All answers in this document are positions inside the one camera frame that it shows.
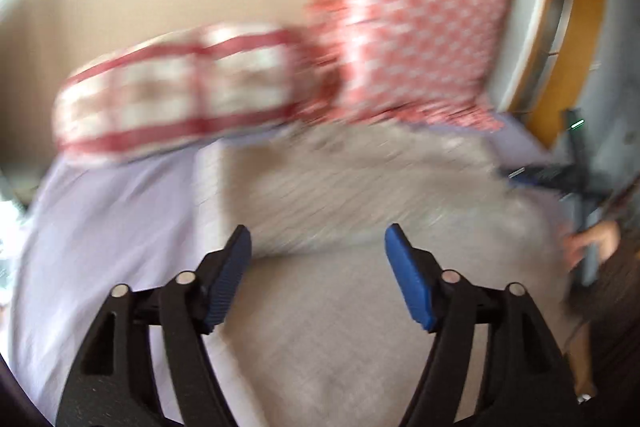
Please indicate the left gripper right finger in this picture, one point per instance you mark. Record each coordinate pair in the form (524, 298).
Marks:
(494, 360)

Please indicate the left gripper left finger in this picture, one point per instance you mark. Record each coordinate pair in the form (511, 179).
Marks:
(112, 380)

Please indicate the person's right hand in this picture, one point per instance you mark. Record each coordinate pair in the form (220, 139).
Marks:
(605, 236)

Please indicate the pink polka dot pillow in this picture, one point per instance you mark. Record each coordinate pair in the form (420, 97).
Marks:
(415, 61)

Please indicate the lilac bed sheet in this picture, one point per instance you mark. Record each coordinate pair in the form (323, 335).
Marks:
(135, 224)

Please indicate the red checked pillow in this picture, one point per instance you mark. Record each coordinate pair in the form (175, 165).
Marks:
(200, 83)

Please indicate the beige cable-knit sweater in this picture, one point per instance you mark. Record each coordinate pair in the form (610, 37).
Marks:
(318, 333)

